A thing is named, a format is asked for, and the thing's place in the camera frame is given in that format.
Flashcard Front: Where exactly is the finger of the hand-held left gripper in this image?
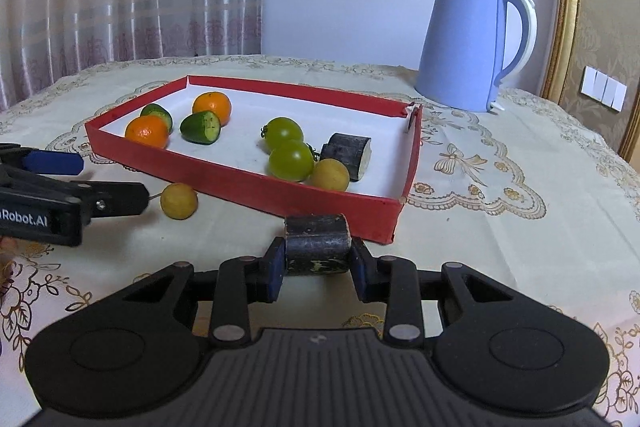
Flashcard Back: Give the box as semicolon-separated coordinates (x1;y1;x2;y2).
0;169;150;226
0;144;85;176

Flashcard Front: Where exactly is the light blue electric kettle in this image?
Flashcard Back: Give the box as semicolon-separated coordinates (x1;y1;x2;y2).
414;0;538;114

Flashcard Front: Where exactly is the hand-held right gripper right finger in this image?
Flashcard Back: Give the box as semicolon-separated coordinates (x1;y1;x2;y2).
348;238;518;350

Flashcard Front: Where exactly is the dark sugarcane piece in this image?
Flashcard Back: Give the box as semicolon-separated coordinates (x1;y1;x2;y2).
320;133;373;182
284;214;351;277

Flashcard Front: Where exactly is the green cucumber piece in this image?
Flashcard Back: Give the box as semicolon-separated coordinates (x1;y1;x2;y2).
140;103;174;134
180;111;222;145

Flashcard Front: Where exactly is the green tomato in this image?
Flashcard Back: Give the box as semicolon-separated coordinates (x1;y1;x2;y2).
260;117;305;154
268;140;316;182

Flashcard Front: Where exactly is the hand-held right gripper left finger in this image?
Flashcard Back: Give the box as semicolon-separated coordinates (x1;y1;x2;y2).
122;237;287;348

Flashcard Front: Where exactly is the gold wall moulding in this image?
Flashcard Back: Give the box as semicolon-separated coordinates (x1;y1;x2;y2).
542;0;583;102

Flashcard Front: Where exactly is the white wall switch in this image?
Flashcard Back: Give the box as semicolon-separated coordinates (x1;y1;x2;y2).
580;65;628;112

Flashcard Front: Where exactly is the yellow longan fruit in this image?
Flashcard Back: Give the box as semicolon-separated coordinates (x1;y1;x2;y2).
309;158;350;192
149;183;199;221

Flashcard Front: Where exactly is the large orange mandarin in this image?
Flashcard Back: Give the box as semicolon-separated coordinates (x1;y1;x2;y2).
124;115;170;150

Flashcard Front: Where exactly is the red cardboard box tray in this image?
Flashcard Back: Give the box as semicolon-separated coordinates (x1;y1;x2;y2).
84;75;423;244

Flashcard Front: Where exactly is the small orange mandarin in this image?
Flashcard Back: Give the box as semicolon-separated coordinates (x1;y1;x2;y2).
192;91;232;126

